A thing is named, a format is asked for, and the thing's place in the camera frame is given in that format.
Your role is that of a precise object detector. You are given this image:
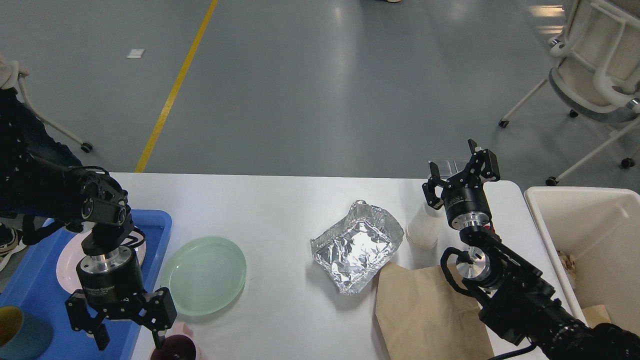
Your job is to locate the pink plate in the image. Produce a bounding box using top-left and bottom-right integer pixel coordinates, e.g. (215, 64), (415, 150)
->
(55, 228), (147, 295)

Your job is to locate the teal yellow cup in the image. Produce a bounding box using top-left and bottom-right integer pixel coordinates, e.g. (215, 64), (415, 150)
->
(0, 306), (53, 360)

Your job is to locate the white paper cup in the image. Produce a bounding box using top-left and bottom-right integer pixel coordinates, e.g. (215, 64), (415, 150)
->
(406, 202), (446, 250)

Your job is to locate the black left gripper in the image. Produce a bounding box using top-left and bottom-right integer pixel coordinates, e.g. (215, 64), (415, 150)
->
(65, 247), (178, 351)

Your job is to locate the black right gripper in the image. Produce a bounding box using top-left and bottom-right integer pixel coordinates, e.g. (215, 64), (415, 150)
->
(422, 139), (501, 231)

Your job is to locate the beige plastic bin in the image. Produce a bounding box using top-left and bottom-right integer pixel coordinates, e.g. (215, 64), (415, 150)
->
(525, 186), (640, 334)

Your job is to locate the seated person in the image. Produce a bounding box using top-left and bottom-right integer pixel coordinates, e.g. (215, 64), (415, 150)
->
(0, 55), (83, 273)

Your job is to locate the green plate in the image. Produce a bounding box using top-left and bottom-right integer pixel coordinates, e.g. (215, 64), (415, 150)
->
(160, 236), (247, 317)

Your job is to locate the blue plastic tray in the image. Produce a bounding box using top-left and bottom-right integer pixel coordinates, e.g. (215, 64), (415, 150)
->
(0, 209), (172, 360)

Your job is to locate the pink mug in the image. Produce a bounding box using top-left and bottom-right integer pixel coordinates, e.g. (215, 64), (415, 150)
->
(149, 322), (207, 360)

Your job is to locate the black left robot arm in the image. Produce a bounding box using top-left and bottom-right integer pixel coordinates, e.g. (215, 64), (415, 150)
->
(1, 152), (178, 351)

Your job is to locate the brown paper bag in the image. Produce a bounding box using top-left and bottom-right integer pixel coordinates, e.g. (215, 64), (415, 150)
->
(375, 263), (494, 360)

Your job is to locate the white office chair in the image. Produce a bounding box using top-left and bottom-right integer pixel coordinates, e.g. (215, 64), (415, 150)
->
(498, 0), (640, 187)

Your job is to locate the crumpled aluminium foil tray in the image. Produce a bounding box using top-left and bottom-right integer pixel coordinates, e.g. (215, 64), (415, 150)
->
(310, 199), (405, 296)

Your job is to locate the brown paper in bin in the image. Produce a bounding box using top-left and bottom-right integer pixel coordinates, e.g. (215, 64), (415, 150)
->
(581, 304), (611, 328)

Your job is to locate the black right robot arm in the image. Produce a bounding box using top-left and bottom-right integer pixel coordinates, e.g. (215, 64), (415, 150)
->
(422, 139), (640, 360)

